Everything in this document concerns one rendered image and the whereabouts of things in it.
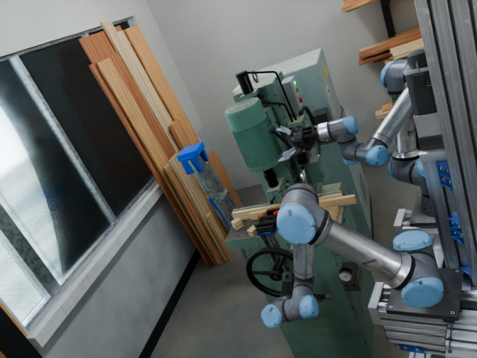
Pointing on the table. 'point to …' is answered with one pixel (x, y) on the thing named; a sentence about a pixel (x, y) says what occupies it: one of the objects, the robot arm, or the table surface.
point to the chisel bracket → (277, 190)
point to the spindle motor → (253, 135)
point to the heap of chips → (334, 212)
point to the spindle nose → (271, 177)
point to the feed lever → (290, 147)
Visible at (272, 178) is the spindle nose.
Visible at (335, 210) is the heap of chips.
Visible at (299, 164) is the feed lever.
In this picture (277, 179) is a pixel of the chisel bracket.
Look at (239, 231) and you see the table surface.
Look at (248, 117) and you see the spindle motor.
